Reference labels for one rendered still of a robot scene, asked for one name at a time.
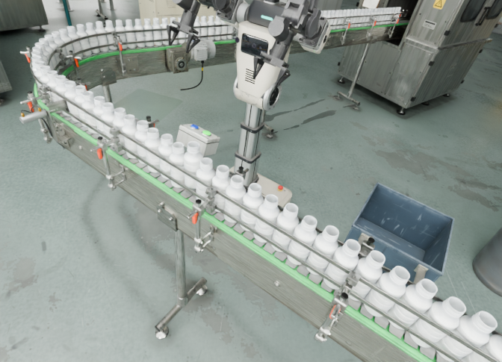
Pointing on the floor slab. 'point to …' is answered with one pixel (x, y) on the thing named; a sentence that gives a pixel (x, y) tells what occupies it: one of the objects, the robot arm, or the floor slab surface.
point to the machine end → (426, 42)
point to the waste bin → (490, 264)
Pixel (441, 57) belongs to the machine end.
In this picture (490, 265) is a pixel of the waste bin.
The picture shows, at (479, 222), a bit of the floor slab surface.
